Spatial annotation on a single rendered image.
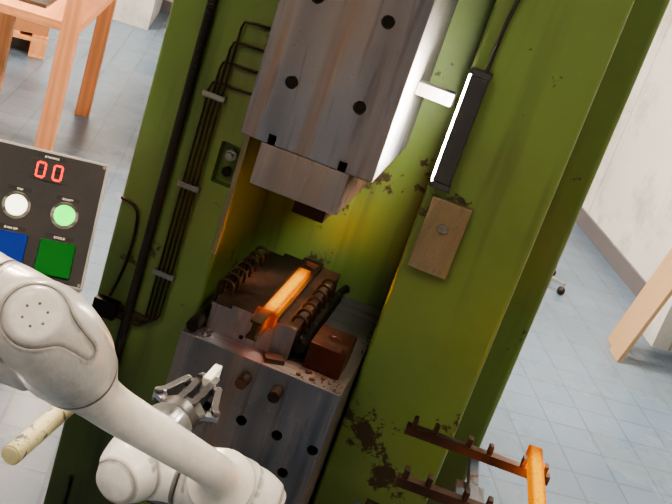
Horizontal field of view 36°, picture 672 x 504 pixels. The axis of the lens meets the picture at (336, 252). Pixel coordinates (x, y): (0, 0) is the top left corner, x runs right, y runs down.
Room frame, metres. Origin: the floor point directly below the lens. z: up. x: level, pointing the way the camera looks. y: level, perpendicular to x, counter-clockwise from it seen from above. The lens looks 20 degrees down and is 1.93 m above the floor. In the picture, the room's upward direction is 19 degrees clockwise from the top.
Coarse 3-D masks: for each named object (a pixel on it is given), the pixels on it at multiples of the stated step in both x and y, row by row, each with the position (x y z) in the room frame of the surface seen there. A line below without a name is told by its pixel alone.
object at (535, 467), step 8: (528, 448) 1.97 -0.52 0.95; (536, 448) 1.97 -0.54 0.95; (528, 456) 1.94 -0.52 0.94; (536, 456) 1.93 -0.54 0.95; (528, 464) 1.91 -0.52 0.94; (536, 464) 1.90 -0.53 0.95; (528, 472) 1.88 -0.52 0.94; (536, 472) 1.86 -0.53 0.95; (528, 480) 1.85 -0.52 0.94; (536, 480) 1.83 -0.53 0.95; (544, 480) 1.84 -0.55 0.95; (528, 488) 1.82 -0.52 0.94; (536, 488) 1.80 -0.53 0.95; (544, 488) 1.81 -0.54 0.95; (528, 496) 1.79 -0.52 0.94; (536, 496) 1.77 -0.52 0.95; (544, 496) 1.78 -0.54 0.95
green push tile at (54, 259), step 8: (40, 240) 1.97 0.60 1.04; (48, 240) 1.97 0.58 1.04; (40, 248) 1.96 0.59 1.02; (48, 248) 1.97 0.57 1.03; (56, 248) 1.97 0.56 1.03; (64, 248) 1.98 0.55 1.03; (72, 248) 1.99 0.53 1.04; (40, 256) 1.95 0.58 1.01; (48, 256) 1.96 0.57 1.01; (56, 256) 1.97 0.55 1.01; (64, 256) 1.97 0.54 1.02; (72, 256) 1.98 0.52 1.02; (40, 264) 1.95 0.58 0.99; (48, 264) 1.95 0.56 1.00; (56, 264) 1.96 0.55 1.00; (64, 264) 1.97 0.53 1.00; (40, 272) 1.94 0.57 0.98; (48, 272) 1.95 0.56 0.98; (56, 272) 1.95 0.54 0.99; (64, 272) 1.96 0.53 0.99
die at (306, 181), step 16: (272, 144) 2.09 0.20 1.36; (256, 160) 2.08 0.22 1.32; (272, 160) 2.08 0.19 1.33; (288, 160) 2.07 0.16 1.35; (304, 160) 2.07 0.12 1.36; (256, 176) 2.08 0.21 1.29; (272, 176) 2.08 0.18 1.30; (288, 176) 2.07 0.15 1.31; (304, 176) 2.07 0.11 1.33; (320, 176) 2.06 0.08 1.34; (336, 176) 2.06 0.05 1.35; (352, 176) 2.10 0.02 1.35; (288, 192) 2.07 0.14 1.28; (304, 192) 2.07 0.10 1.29; (320, 192) 2.06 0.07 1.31; (336, 192) 2.06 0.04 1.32; (352, 192) 2.18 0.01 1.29; (320, 208) 2.06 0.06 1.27; (336, 208) 2.06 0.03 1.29
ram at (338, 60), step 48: (288, 0) 2.09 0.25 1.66; (336, 0) 2.07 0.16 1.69; (384, 0) 2.06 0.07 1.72; (432, 0) 2.05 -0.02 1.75; (288, 48) 2.08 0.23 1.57; (336, 48) 2.07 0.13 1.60; (384, 48) 2.06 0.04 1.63; (432, 48) 2.28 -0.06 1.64; (288, 96) 2.08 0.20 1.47; (336, 96) 2.07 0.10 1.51; (384, 96) 2.05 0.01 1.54; (432, 96) 2.23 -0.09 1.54; (288, 144) 2.07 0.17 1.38; (336, 144) 2.06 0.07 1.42; (384, 144) 2.05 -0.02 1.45
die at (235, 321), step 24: (264, 264) 2.39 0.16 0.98; (288, 264) 2.42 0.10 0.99; (240, 288) 2.20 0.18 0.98; (264, 288) 2.22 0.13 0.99; (312, 288) 2.32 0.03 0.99; (216, 312) 2.08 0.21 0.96; (240, 312) 2.07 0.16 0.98; (288, 312) 2.13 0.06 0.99; (312, 312) 2.20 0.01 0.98; (264, 336) 2.06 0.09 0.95; (288, 336) 2.06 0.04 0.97
